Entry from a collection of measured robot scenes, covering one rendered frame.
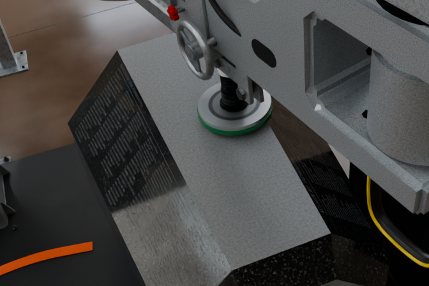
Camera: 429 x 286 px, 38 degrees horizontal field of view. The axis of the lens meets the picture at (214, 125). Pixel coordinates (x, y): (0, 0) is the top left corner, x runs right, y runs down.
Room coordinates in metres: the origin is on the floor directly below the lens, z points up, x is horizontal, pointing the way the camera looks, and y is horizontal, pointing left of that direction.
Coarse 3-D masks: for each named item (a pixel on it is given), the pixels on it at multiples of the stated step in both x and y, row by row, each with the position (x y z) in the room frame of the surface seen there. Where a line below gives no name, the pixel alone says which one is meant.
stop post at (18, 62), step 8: (0, 24) 3.02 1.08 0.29; (0, 32) 3.01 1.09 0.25; (0, 40) 3.00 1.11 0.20; (8, 40) 3.08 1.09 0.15; (0, 48) 3.00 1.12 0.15; (8, 48) 3.01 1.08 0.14; (0, 56) 3.00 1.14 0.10; (8, 56) 3.01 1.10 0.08; (16, 56) 3.11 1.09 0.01; (24, 56) 3.09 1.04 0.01; (0, 64) 3.05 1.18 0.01; (8, 64) 3.00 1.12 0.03; (16, 64) 3.01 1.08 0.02; (24, 64) 3.01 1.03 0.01; (0, 72) 2.97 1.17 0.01; (8, 72) 2.96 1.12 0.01; (16, 72) 2.95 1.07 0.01
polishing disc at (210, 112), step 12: (216, 84) 1.46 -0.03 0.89; (204, 96) 1.41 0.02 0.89; (216, 96) 1.40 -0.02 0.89; (264, 96) 1.37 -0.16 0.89; (204, 108) 1.36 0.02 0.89; (216, 108) 1.35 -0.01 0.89; (252, 108) 1.33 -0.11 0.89; (264, 108) 1.32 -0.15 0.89; (204, 120) 1.31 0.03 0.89; (216, 120) 1.30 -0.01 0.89; (228, 120) 1.29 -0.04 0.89; (240, 120) 1.28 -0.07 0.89; (252, 120) 1.27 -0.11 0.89
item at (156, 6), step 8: (136, 0) 1.72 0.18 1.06; (144, 0) 1.66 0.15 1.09; (152, 0) 1.63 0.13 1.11; (160, 0) 1.70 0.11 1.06; (144, 8) 1.67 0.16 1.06; (152, 8) 1.62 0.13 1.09; (160, 8) 1.57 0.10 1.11; (160, 16) 1.57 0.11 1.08; (168, 16) 1.52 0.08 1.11; (168, 24) 1.53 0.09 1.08; (224, 56) 1.27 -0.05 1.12; (216, 64) 1.28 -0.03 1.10; (224, 64) 1.26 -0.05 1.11; (232, 64) 1.23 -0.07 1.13; (224, 72) 1.27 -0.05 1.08; (232, 72) 1.23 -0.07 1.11; (240, 88) 1.14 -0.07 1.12; (256, 88) 1.14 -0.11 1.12; (240, 96) 1.14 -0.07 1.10; (256, 96) 1.14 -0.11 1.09
